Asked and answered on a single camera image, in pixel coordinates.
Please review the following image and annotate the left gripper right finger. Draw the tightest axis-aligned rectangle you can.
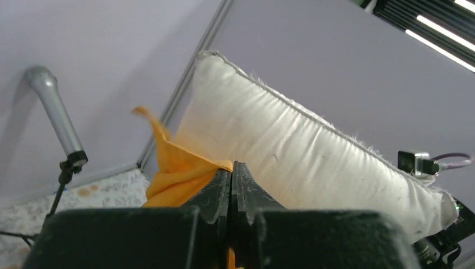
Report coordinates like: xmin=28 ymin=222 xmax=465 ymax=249
xmin=230 ymin=161 xmax=285 ymax=268

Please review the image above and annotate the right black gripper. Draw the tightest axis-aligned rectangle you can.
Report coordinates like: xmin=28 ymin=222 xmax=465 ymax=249
xmin=413 ymin=200 xmax=474 ymax=269

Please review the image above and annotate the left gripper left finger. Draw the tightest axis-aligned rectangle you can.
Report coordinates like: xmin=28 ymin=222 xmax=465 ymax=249
xmin=184 ymin=169 xmax=232 ymax=268

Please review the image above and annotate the orange pillowcase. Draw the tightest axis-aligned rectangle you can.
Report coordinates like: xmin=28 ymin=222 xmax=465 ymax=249
xmin=133 ymin=106 xmax=236 ymax=268

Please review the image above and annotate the white pillow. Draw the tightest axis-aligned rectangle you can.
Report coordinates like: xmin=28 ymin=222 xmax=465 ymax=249
xmin=173 ymin=51 xmax=459 ymax=242

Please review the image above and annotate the floral tablecloth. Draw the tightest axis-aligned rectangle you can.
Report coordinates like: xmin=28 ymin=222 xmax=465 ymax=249
xmin=1 ymin=169 xmax=150 ymax=268

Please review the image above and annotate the black tripod stand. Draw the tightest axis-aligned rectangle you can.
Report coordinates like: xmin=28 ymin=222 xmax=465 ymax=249
xmin=0 ymin=65 xmax=90 ymax=249

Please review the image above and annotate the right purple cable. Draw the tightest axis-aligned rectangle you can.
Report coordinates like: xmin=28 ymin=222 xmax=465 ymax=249
xmin=430 ymin=152 xmax=473 ymax=172

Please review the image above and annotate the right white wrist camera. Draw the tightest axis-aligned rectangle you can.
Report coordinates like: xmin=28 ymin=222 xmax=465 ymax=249
xmin=397 ymin=151 xmax=441 ymax=185

